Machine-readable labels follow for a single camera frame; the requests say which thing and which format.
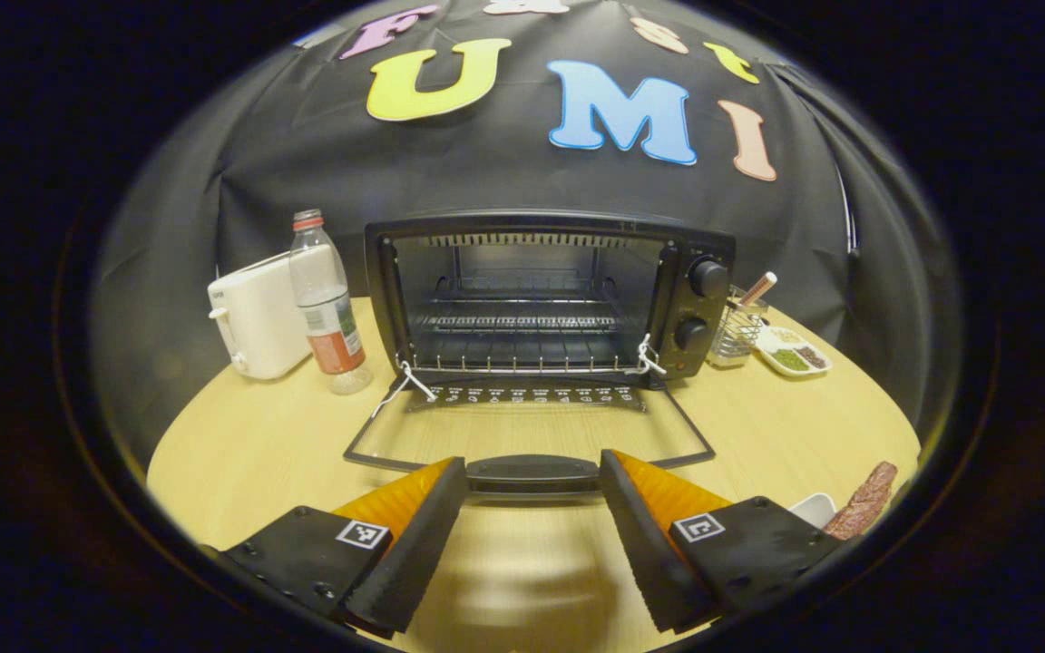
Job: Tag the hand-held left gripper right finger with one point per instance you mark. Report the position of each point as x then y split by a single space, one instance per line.
649 562

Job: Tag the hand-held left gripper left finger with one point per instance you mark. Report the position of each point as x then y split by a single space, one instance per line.
418 553

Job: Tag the red-brown meat strip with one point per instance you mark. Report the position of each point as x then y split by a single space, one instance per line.
863 501

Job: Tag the black electric oven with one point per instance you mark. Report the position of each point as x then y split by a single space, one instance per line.
706 313

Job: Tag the small white tray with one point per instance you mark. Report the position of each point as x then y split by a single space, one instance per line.
815 508

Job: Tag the clear plastic bottle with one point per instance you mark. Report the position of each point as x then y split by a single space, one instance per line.
332 336

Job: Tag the white divided bean plate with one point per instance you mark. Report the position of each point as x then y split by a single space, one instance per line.
793 355

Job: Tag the white toaster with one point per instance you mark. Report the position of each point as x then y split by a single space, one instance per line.
255 317

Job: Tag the striped tube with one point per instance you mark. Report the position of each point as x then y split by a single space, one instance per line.
758 288

